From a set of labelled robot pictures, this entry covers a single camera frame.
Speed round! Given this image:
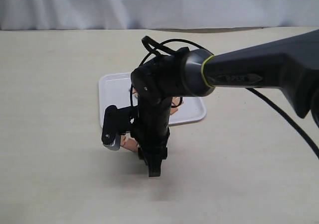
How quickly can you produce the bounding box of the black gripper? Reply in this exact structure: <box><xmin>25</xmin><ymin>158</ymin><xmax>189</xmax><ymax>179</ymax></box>
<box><xmin>131</xmin><ymin>125</ymin><xmax>170</xmax><ymax>177</ymax></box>

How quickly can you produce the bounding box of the notched wooden piece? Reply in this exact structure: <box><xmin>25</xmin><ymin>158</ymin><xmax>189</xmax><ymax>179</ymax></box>
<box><xmin>170</xmin><ymin>97</ymin><xmax>183</xmax><ymax>115</ymax></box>
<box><xmin>120</xmin><ymin>133</ymin><xmax>139</xmax><ymax>153</ymax></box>
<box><xmin>129</xmin><ymin>87</ymin><xmax>139</xmax><ymax>99</ymax></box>

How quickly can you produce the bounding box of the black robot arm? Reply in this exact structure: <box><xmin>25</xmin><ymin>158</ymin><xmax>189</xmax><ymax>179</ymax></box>
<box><xmin>131</xmin><ymin>30</ymin><xmax>319</xmax><ymax>177</ymax></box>

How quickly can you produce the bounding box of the white rectangular plastic tray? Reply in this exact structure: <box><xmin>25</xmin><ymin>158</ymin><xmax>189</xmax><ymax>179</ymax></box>
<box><xmin>98</xmin><ymin>73</ymin><xmax>206</xmax><ymax>125</ymax></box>

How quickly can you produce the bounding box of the white fabric backdrop curtain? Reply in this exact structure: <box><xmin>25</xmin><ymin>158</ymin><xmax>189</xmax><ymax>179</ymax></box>
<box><xmin>0</xmin><ymin>0</ymin><xmax>319</xmax><ymax>30</ymax></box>

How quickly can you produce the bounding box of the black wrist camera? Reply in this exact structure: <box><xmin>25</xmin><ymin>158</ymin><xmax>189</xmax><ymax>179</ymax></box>
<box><xmin>101</xmin><ymin>105</ymin><xmax>138</xmax><ymax>151</ymax></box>

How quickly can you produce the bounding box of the black cable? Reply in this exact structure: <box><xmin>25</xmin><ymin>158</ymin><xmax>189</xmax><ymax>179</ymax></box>
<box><xmin>129</xmin><ymin>35</ymin><xmax>319</xmax><ymax>160</ymax></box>

